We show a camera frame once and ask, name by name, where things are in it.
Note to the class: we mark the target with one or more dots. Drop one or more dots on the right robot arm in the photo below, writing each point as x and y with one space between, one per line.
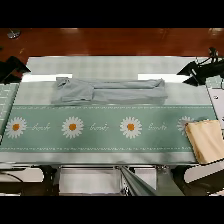
206 70

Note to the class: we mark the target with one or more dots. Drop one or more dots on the pale blue shirt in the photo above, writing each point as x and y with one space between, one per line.
110 92

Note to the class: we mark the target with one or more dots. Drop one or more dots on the silver frame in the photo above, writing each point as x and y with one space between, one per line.
137 187

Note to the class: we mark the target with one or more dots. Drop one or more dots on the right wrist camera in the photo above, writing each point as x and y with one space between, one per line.
213 54

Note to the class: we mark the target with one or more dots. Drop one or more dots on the cream garment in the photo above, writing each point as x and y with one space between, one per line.
207 140

